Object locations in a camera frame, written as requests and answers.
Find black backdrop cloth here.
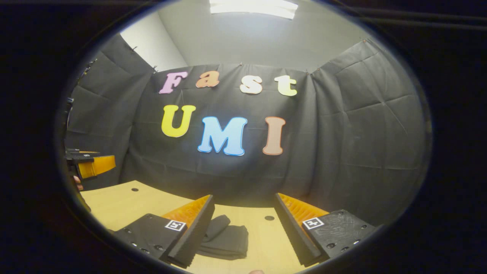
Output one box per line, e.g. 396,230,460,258
65,33,432,227

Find ceiling light panel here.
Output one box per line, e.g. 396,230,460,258
209,0,299,20

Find dark jeans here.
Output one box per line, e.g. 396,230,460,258
196,214,249,261

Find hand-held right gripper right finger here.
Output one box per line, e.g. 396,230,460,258
275,193,377,269

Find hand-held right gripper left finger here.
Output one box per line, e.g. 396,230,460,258
113,194,216,269

